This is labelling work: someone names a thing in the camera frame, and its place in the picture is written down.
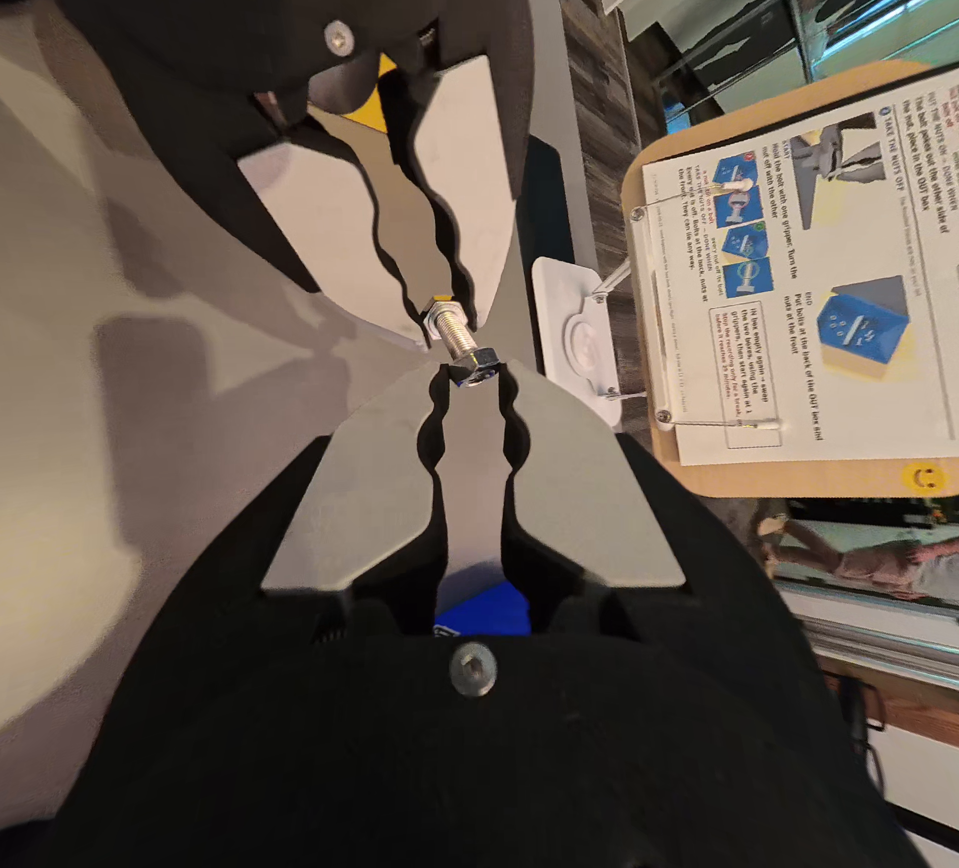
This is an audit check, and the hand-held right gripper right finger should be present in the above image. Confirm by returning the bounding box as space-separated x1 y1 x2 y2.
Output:
499 361 688 589

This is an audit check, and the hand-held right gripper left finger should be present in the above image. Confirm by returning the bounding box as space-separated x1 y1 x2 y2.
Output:
261 361 452 595

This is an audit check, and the steel hex nut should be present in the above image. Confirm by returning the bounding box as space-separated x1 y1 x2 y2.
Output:
450 347 504 390

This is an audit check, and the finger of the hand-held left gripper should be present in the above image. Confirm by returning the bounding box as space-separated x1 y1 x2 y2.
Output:
377 53 519 331
237 117 433 352

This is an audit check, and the white stand base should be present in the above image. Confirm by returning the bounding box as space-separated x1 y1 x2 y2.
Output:
530 255 647 432

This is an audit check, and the steel hex bolt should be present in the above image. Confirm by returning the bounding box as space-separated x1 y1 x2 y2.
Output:
422 297 484 367

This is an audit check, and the instruction sheet on stand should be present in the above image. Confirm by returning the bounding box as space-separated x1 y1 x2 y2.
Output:
622 59 959 502

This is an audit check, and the blue parts bin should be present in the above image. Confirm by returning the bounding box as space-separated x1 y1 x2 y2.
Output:
435 579 533 637

